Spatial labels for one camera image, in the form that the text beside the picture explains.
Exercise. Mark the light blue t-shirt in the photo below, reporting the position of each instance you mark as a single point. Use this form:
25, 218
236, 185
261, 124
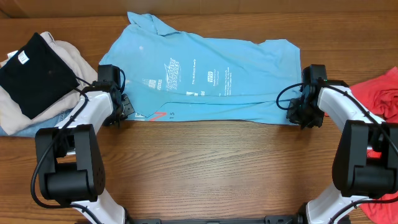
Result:
175, 76

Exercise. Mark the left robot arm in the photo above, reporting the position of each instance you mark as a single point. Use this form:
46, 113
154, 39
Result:
70, 171

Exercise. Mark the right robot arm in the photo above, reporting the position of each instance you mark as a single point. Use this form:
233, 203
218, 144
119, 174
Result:
365, 164

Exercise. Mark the folded blue jeans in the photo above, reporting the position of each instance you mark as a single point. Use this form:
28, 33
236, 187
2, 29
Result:
30, 131

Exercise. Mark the folded black shirt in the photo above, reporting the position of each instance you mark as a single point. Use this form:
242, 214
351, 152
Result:
36, 77

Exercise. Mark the red t-shirt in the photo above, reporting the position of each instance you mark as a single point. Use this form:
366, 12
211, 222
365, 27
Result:
379, 96

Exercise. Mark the folded beige garment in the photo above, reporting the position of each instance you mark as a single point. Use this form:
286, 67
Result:
12, 119

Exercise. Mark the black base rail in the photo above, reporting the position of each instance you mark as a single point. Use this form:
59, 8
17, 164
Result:
269, 219

